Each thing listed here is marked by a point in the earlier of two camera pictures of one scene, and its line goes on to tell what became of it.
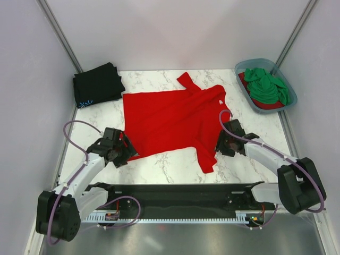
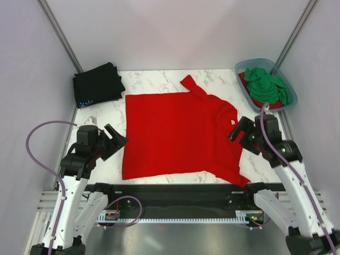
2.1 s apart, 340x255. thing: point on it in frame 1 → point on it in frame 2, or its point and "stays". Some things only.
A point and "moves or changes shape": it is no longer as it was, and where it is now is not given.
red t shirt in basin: [260, 105] stays
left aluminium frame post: [45, 9] stays
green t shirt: [263, 87] stays
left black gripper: [129, 152] → [117, 142]
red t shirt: [187, 118] moves or changes shape
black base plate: [179, 198] stays
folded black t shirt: [100, 84] stays
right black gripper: [220, 146] → [244, 124]
